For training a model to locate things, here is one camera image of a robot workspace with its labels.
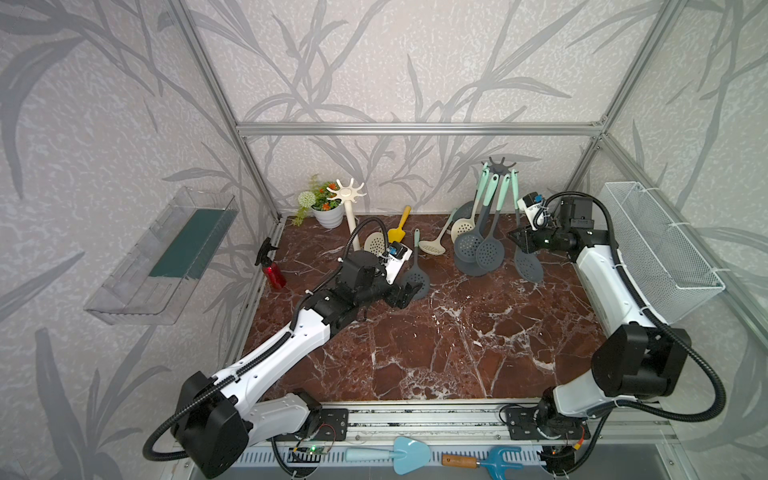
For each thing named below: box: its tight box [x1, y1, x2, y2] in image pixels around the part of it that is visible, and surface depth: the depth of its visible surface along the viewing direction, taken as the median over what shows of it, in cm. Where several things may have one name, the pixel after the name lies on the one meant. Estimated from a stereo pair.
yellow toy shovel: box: [388, 205, 412, 243], surface depth 118 cm
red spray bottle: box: [255, 236, 287, 290], surface depth 95 cm
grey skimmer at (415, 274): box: [401, 228, 431, 301], surface depth 100 cm
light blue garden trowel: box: [345, 436, 431, 475], surface depth 71 cm
